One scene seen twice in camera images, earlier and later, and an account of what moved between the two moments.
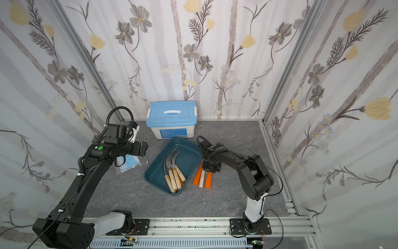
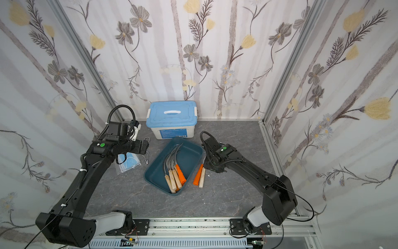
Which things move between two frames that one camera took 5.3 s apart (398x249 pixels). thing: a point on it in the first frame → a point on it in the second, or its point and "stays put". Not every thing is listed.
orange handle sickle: [208, 179] → [182, 177]
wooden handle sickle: [167, 176] stays put
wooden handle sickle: [202, 178] stays put
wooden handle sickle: [170, 172] stays put
